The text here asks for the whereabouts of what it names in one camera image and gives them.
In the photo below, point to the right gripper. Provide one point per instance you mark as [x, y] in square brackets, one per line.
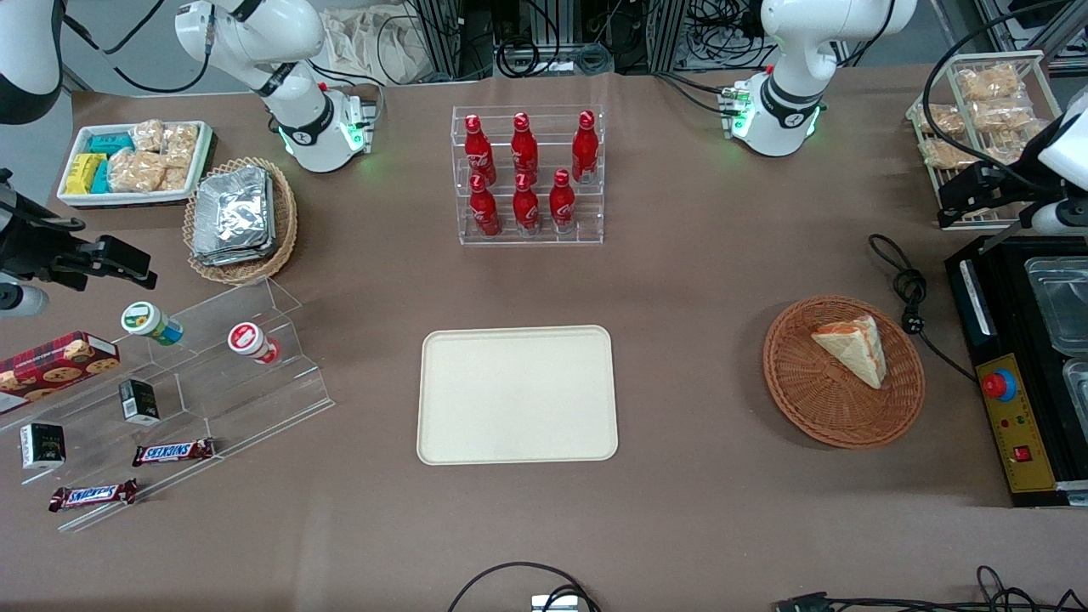
[32, 248]

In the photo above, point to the cream rectangular serving tray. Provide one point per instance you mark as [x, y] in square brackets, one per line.
[514, 395]

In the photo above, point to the yellow snack packet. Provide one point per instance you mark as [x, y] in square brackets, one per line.
[82, 172]

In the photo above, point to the clear bag rice crackers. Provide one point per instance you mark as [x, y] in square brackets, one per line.
[175, 178]
[136, 172]
[148, 136]
[180, 144]

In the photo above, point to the black machine yellow panel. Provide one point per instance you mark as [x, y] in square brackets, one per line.
[1028, 476]

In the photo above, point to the Snickers chocolate bar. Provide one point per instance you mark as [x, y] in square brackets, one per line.
[93, 495]
[172, 452]

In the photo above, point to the green lid yogurt cup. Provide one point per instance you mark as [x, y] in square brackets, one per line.
[146, 321]

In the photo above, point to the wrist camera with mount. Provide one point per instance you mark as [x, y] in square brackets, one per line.
[21, 300]
[1062, 218]

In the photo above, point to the clear acrylic stepped shelf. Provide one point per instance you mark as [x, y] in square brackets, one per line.
[221, 399]

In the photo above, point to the small steel food pan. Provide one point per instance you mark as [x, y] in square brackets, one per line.
[1078, 387]

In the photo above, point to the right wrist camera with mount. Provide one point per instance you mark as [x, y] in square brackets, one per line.
[21, 300]

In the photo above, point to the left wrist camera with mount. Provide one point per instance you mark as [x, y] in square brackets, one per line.
[1062, 218]

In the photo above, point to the small silver connector box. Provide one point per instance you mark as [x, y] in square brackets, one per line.
[554, 603]

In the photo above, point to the triangular sandwich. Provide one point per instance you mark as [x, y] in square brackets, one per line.
[854, 348]

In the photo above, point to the bagged pastry snack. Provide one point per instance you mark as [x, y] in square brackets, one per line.
[943, 120]
[988, 82]
[1011, 144]
[1001, 115]
[948, 153]

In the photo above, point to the red cola bottle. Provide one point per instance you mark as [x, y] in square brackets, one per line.
[585, 146]
[476, 149]
[484, 211]
[526, 208]
[562, 204]
[524, 146]

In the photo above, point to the beige cloth bag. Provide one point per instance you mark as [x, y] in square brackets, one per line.
[374, 42]

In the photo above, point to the silver foil packet stack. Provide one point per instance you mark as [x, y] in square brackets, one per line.
[231, 212]

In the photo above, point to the small black white carton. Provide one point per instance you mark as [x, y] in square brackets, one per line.
[42, 445]

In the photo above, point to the oval light wicker basket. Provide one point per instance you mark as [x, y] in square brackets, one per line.
[285, 225]

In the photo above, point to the red emergency stop button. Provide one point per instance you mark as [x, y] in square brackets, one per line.
[1000, 385]

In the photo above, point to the round brown wicker basket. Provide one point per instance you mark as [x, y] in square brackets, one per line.
[816, 399]

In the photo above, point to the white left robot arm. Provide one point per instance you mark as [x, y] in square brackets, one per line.
[790, 51]

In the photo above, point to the white rectangular snack tray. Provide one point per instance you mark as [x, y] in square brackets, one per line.
[76, 200]

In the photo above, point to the clear acrylic bottle rack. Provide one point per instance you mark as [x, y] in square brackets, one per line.
[544, 110]

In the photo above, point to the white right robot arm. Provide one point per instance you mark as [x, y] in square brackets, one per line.
[255, 34]

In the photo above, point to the red cookie box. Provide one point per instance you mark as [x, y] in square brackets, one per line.
[51, 365]

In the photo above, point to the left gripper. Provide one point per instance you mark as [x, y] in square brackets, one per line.
[1022, 184]

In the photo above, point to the red lid yogurt cup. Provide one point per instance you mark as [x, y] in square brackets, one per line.
[249, 340]

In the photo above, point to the teal snack packet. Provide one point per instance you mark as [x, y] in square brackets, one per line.
[110, 143]
[102, 177]

